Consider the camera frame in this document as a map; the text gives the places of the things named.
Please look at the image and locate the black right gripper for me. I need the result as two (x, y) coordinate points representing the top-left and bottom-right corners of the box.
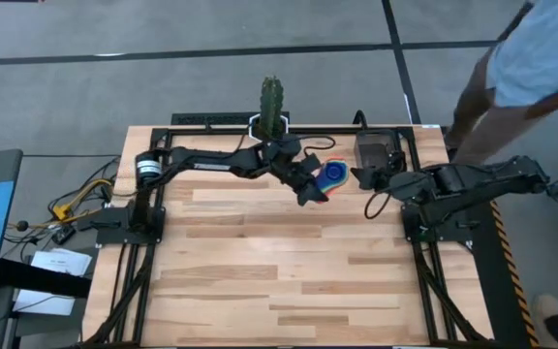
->
(350, 149), (419, 198)

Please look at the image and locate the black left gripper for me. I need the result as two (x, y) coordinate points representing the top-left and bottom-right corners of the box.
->
(271, 153), (331, 207)

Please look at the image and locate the teal measuring cup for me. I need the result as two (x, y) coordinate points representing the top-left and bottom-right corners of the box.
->
(321, 159), (351, 193)

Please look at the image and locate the pink measuring cup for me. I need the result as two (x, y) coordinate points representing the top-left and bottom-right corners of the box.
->
(316, 155), (352, 204)

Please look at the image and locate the yellow measuring cup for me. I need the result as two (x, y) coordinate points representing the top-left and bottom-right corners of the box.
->
(318, 157), (351, 199)

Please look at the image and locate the grey plastic basket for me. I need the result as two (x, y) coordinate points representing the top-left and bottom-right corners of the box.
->
(355, 129), (401, 171)

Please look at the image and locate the green cactus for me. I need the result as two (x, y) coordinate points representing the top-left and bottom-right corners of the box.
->
(258, 75), (285, 140)

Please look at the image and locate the small black device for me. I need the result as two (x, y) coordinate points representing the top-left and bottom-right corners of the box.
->
(50, 225), (77, 246)

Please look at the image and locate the white paper sheet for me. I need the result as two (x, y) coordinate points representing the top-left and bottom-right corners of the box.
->
(30, 247), (94, 277)
(13, 289), (77, 316)

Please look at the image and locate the black board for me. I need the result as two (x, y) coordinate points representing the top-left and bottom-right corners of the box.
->
(0, 259), (91, 298)

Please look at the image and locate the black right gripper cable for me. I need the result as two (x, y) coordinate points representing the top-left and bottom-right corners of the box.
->
(363, 188), (391, 220)

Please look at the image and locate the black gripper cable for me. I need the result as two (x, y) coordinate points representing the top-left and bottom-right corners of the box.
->
(302, 135), (337, 152)
(363, 188), (391, 220)

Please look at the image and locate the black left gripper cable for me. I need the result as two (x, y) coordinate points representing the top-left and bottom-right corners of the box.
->
(302, 135), (337, 152)

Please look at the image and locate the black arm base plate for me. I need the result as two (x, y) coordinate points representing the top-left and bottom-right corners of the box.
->
(95, 206), (167, 246)
(402, 203), (474, 243)

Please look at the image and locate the black table frame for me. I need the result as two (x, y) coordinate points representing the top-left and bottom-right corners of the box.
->
(82, 126), (493, 348)

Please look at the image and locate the yellow cable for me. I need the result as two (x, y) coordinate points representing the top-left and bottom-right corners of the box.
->
(50, 178), (115, 219)

